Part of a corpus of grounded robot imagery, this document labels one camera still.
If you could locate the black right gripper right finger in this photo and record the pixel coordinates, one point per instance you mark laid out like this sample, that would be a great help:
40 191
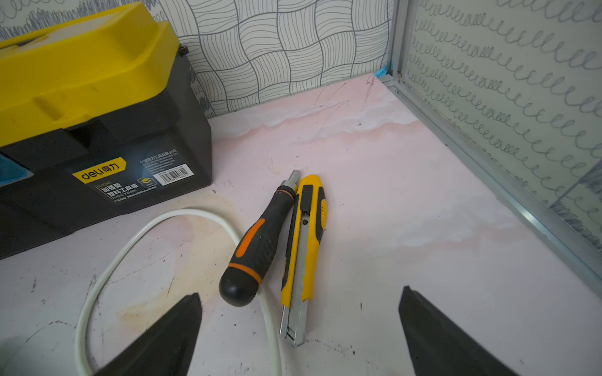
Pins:
437 346

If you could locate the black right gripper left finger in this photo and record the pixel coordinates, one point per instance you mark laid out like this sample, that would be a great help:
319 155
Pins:
167 347

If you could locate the yellow black toolbox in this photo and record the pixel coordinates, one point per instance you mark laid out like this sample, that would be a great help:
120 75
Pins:
98 120

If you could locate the black handle screwdriver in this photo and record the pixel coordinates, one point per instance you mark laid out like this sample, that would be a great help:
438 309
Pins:
255 252

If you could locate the yellow utility knife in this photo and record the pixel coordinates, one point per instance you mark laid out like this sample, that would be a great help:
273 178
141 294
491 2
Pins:
309 217

